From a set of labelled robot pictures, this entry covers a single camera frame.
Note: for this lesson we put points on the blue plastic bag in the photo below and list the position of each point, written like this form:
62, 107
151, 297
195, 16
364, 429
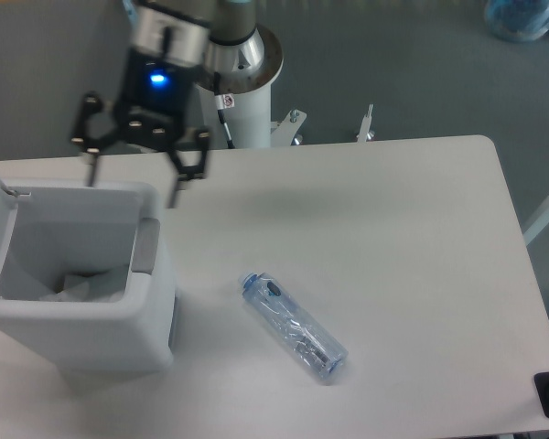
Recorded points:
517, 21

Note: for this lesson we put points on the white pedestal base frame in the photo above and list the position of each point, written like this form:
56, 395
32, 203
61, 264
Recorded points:
251, 132

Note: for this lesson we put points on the clear plastic water bottle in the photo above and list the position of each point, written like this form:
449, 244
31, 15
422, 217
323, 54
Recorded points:
299, 331

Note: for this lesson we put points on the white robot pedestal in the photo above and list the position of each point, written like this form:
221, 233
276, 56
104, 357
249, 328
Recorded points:
241, 76

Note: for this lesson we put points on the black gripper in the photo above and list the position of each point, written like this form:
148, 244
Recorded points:
149, 112

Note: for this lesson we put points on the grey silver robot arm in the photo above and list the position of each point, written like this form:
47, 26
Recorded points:
176, 31

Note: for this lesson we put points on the white trash can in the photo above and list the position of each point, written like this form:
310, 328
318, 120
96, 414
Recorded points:
62, 228

